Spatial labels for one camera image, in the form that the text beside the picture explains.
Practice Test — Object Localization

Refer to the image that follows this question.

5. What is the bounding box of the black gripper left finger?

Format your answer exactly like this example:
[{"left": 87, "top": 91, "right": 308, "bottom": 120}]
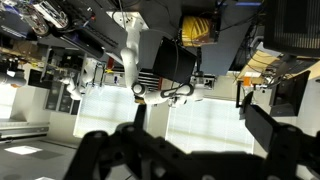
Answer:
[{"left": 63, "top": 103, "right": 201, "bottom": 180}]

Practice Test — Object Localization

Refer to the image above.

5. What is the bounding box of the yellow cable spool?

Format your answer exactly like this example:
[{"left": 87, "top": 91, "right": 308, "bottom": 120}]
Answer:
[{"left": 180, "top": 16, "right": 218, "bottom": 47}]

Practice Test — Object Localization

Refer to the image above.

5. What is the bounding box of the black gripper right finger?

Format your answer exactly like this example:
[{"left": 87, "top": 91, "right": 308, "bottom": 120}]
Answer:
[{"left": 241, "top": 92, "right": 320, "bottom": 180}]

